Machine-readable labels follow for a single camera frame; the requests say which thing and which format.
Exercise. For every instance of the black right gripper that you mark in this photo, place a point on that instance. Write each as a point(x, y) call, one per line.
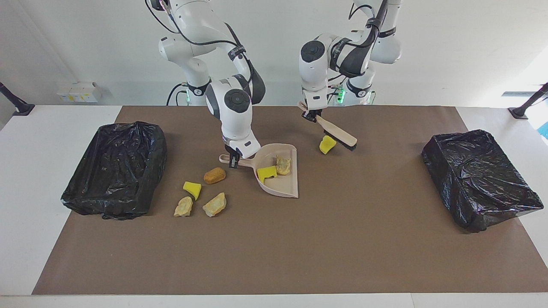
point(232, 152)

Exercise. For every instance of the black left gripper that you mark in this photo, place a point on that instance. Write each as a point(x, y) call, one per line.
point(313, 112)

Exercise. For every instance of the brown sponge piece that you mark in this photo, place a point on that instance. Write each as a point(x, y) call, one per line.
point(214, 176)

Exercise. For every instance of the beige brush with black bristles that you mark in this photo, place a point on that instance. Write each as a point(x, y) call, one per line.
point(338, 132)

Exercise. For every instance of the yellow sponge block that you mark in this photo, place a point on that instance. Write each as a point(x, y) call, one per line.
point(326, 146)

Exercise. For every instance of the notched yellow sponge piece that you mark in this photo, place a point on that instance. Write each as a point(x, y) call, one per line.
point(266, 173)

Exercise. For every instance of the pale beige sponge chunk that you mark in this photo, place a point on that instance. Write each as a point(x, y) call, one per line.
point(215, 205)
point(183, 207)
point(283, 166)

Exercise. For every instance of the yellow sponge wedge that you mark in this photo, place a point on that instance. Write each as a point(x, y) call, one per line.
point(192, 188)

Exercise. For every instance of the beige plastic dustpan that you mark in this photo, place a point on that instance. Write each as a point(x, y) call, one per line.
point(282, 186)

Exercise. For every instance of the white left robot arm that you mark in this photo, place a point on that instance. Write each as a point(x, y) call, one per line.
point(314, 72)

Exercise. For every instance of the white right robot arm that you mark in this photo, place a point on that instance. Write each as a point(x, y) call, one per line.
point(197, 25)

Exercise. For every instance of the bin lined with black bag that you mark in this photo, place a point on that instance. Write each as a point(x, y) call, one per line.
point(115, 171)
point(475, 179)

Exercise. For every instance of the brown table mat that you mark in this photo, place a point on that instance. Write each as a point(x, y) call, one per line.
point(385, 256)

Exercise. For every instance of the black angled stand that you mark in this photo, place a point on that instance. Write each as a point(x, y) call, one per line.
point(520, 113)
point(23, 109)

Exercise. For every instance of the blue object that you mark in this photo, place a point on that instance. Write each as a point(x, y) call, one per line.
point(545, 129)

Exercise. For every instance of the white wall outlet box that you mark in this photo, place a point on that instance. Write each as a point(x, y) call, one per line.
point(79, 92)

